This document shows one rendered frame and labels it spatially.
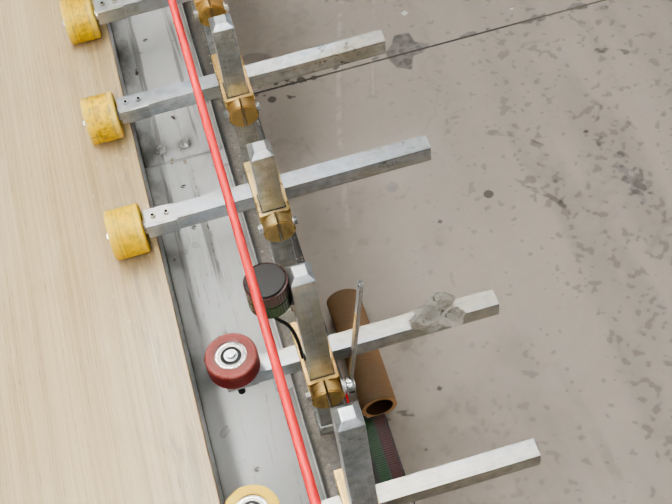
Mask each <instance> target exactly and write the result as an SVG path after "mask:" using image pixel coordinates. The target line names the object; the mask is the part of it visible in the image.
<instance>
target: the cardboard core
mask: <svg viewBox="0 0 672 504"><path fill-rule="evenodd" d="M356 293H357V290H355V289H342V290H339V291H337V292H335V293H333V294H332V295H331V296H330V297H329V298H328V299H327V306H328V309H329V312H330V315H331V318H332V321H333V324H334V328H335V331H336V333H339V332H343V331H346V330H350V329H353V322H354V312H355V303H356ZM367 324H370V323H369V320H368V317H367V314H366V311H365V308H364V306H363V303H362V306H361V316H360V325H359V327H360V326H364V325H367ZM354 381H355V384H356V395H357V398H358V401H359V404H360V407H361V410H362V413H363V415H364V416H367V417H373V416H377V415H380V414H387V413H389V412H390V411H392V410H393V409H394V408H395V407H396V405H397V401H396V398H395V395H394V392H393V389H392V386H391V383H390V381H389V378H388V375H387V372H386V369H385V366H384V363H383V360H382V357H381V355H380V352H379V349H376V350H372V351H369V352H365V353H362V354H358V355H356V362H355V370H354Z"/></svg>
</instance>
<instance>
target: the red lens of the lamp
mask: <svg viewBox="0 0 672 504"><path fill-rule="evenodd" d="M262 264H274V265H276V266H277V267H279V268H280V269H281V270H283V272H284V273H285V275H286V278H285V279H286V281H285V282H286V283H285V284H284V288H283V290H282V291H280V292H279V294H277V295H274V296H273V297H271V298H270V297H268V298H263V299H262V300H263V303H264V306H265V309H270V308H274V307H277V306H279V305H280V304H282V303H283V302H284V301H285V300H286V298H287V297H288V295H289V291H290V286H289V282H288V277H287V274H286V272H285V270H284V269H283V268H282V267H281V266H279V265H277V264H275V263H270V262H265V263H260V264H257V265H262ZM257 265H255V266H253V268H254V267H256V266H257ZM245 277H246V276H244V278H243V287H244V291H245V295H246V298H247V300H248V301H249V302H250V303H251V304H252V305H253V306H254V304H253V300H252V297H251V295H250V294H249V292H247V291H248V290H246V288H245V287H246V286H245V285H244V284H245V279H246V278H245Z"/></svg>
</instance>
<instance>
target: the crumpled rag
mask: <svg viewBox="0 0 672 504"><path fill-rule="evenodd" d="M454 300H455V296H454V295H452V294H450V293H445V292H442V293H440V292H435V293H434V294H432V295H430V296H428V297H426V298H425V301H424V305H422V306H420V307H417V308H415V309H414V310H413V313H414V314H413V316H412V317H411V318H410V319H409V320H408V321H409V322H410V325H411V329H413V330H414V329H415V330H423V331H428V332H429V333H430V332H433V333H434V332H435V331H437V330H438V329H439V327H443V326H445V327H448V328H449V327H452V328H453V327H454V328H455V327H457V326H460V325H462V323H463V318H464V315H465V314H466V313H465V311H464V309H462V308H459V307H457V306H454V304H453V302H454Z"/></svg>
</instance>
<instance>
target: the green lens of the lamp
mask: <svg viewBox="0 0 672 504"><path fill-rule="evenodd" d="M247 302H248V305H249V308H250V310H251V312H252V313H253V314H254V315H256V316H257V314H256V311H255V307H254V306H253V305H252V304H251V303H250V302H249V301H248V300H247ZM291 302H292V295H291V291H289V295H288V297H287V298H286V300H285V301H284V302H283V303H282V304H280V305H279V306H277V307H274V308H270V309H265V310H266V313H267V317H268V319H273V318H276V317H279V316H281V315H283V314H284V313H285V312H286V311H287V310H288V309H289V307H290V305H291Z"/></svg>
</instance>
